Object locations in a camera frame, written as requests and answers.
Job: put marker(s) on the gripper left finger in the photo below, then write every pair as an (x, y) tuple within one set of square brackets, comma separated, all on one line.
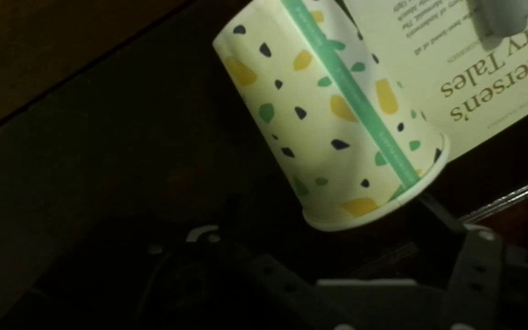
[(273, 275)]

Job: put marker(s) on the spotted white paper cup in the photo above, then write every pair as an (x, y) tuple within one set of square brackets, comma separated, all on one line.
[(328, 114)]

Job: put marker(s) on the cream book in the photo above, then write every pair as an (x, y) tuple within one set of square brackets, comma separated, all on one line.
[(470, 78)]

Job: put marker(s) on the grey cylindrical object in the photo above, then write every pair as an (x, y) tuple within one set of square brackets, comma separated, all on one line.
[(502, 16)]

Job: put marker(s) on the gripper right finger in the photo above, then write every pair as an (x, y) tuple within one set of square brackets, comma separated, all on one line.
[(477, 275)]

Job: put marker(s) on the silver metal bar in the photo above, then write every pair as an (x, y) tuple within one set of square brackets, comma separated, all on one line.
[(511, 197)]

